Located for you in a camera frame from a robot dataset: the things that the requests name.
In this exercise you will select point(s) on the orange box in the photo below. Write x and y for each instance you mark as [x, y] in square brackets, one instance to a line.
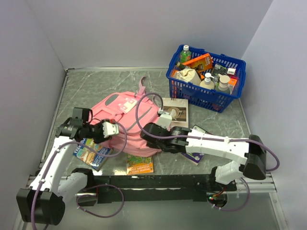
[201, 63]

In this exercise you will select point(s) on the grey pump bottle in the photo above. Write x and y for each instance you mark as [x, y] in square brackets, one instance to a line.
[222, 86]

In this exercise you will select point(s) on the white coffee cover book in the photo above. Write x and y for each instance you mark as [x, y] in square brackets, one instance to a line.
[179, 110]

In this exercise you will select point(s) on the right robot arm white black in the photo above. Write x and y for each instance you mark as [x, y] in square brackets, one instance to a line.
[247, 155]

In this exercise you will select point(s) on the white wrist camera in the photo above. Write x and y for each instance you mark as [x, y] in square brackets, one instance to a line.
[109, 128]
[164, 120]

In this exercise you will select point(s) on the purple book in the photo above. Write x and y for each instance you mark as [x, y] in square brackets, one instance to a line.
[195, 157]

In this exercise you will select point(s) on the white pump soap bottle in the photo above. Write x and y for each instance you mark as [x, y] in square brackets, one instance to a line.
[207, 83]

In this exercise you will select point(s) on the blue treehouse book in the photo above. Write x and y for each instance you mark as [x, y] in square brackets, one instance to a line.
[95, 161]

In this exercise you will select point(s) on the small orange packet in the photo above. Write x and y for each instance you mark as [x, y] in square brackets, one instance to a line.
[232, 84]

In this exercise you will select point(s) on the dark green packet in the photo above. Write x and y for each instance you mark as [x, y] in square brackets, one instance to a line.
[219, 69]

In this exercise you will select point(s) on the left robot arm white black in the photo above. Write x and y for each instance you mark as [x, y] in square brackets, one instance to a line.
[45, 199]

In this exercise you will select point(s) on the beige crumpled bag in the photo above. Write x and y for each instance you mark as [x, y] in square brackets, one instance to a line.
[187, 75]

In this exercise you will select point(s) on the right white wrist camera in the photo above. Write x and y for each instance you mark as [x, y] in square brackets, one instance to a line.
[164, 120]

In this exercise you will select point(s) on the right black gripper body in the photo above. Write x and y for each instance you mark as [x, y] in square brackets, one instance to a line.
[162, 145]

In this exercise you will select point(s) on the blue plastic basket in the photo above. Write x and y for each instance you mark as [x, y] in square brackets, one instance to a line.
[209, 99]

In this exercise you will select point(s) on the green drink bottle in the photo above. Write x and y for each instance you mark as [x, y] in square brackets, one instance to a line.
[185, 54]

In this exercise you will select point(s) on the orange treehouse book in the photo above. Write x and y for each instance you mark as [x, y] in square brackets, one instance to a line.
[139, 165]

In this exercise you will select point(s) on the pink student backpack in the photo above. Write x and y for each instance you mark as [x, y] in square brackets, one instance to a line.
[121, 106]

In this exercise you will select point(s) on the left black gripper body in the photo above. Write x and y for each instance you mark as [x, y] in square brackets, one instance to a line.
[95, 132]

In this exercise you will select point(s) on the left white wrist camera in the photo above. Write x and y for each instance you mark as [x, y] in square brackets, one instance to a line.
[109, 128]

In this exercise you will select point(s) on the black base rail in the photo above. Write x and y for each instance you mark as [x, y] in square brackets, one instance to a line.
[108, 189]

